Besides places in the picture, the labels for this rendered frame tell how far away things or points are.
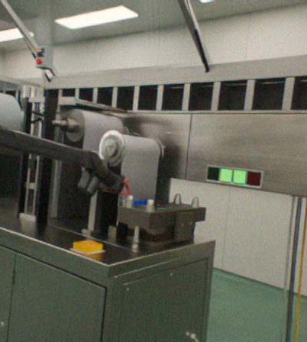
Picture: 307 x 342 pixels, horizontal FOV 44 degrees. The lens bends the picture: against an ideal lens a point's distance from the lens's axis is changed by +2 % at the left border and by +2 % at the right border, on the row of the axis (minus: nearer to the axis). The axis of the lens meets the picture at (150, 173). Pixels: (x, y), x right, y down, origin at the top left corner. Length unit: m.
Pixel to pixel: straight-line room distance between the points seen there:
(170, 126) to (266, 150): 0.48
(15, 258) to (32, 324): 0.25
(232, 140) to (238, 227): 2.65
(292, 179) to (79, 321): 0.90
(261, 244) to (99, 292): 3.01
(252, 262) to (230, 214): 0.53
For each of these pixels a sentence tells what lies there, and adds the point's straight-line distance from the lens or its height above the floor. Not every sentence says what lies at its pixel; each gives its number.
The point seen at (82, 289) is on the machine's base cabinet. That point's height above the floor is 0.78.
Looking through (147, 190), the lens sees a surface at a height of 1.08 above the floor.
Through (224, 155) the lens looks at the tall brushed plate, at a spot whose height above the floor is 1.27.
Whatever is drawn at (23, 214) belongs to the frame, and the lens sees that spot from 1.80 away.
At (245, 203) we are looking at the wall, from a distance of 4.15.
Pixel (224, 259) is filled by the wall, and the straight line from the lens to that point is 4.33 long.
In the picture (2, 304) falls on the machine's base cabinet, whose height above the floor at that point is 0.60.
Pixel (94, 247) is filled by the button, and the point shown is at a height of 0.92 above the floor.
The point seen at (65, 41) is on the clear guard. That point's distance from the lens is 2.22.
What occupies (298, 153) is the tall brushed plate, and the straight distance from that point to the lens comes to 1.51.
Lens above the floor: 1.24
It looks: 3 degrees down
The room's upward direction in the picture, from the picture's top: 6 degrees clockwise
